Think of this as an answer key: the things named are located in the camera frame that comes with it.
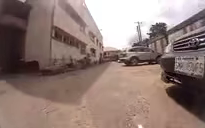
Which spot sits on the low pale building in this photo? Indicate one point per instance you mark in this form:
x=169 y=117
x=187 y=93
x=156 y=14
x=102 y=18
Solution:
x=110 y=53

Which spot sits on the low plants along building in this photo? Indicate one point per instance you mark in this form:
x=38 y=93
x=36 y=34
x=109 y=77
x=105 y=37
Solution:
x=73 y=61

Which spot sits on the brown dirt road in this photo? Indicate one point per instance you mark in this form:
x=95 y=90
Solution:
x=100 y=96

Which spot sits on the silver car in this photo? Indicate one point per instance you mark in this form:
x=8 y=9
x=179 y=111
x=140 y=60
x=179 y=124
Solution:
x=138 y=55

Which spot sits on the utility pole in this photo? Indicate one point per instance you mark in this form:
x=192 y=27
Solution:
x=139 y=31

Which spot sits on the dark tree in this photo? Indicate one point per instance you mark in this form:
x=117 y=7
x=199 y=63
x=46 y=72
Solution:
x=157 y=29

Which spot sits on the beige building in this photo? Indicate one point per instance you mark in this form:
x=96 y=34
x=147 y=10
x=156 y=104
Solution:
x=43 y=30

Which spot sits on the robot's own part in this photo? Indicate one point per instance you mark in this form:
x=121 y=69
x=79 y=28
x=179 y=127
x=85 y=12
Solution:
x=140 y=126

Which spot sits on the grey car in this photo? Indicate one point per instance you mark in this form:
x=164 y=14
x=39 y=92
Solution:
x=190 y=50

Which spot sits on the red-brown building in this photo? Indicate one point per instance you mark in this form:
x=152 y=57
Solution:
x=10 y=20

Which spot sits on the long grey wall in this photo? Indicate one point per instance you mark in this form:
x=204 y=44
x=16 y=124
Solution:
x=183 y=30

